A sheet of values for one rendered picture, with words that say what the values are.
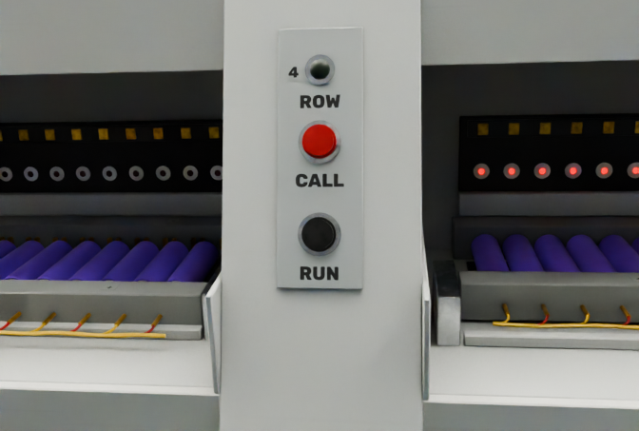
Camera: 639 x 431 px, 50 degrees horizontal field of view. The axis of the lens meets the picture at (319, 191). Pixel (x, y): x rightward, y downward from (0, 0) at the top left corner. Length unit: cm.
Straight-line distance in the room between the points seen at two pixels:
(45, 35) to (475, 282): 26
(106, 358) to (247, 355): 9
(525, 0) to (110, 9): 20
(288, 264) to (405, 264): 5
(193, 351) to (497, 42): 22
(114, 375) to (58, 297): 7
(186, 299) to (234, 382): 7
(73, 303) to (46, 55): 13
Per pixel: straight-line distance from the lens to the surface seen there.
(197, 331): 38
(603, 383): 36
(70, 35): 38
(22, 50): 39
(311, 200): 32
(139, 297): 39
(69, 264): 46
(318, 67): 32
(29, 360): 40
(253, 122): 33
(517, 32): 35
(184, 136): 50
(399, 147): 32
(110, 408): 36
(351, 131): 32
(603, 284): 40
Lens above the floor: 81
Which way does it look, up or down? 3 degrees up
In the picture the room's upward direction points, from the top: straight up
